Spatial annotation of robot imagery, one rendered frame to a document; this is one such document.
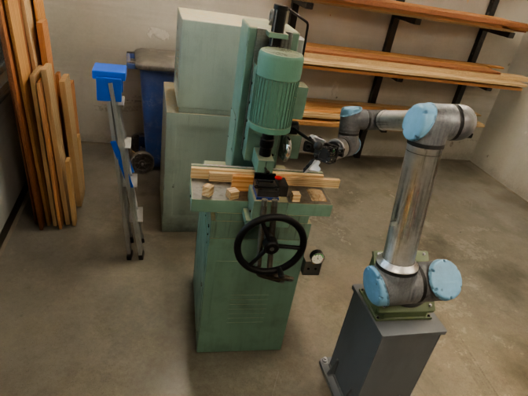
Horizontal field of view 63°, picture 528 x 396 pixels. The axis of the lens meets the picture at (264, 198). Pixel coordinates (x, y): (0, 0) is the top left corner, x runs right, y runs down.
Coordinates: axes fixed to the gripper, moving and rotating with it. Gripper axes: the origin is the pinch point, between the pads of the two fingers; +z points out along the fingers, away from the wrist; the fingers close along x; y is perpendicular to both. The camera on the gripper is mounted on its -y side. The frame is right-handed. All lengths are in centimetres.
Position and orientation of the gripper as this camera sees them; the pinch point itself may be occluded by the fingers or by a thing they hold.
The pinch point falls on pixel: (304, 154)
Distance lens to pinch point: 172.3
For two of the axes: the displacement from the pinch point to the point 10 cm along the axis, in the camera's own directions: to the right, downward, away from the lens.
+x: -1.3, 9.2, 3.6
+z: -6.2, 2.1, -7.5
